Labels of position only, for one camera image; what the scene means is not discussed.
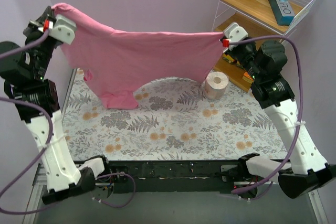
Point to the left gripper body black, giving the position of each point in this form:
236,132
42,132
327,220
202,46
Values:
43,16

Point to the orange box right shelf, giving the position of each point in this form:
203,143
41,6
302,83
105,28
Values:
247,78

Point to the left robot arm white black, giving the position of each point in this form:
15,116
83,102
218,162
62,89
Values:
23,70

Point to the floral table mat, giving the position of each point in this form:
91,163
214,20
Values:
173,121

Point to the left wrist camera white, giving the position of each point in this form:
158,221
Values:
60,28

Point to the pink garment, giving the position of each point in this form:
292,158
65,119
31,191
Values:
116,63

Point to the orange yellow box left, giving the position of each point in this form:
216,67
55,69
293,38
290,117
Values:
229,59

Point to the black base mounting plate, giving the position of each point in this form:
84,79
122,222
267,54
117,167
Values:
176,176

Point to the teal long box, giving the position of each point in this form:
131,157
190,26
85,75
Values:
282,11

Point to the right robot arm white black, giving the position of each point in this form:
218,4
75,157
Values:
304,168

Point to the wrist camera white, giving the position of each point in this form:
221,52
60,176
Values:
60,28
233,33

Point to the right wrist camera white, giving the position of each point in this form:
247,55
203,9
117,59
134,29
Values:
233,33

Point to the white wire shelf rack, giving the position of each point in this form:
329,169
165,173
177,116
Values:
256,16

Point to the toilet paper roll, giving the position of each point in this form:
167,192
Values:
215,85

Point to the aluminium frame rail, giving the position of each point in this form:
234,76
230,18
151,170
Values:
174,207

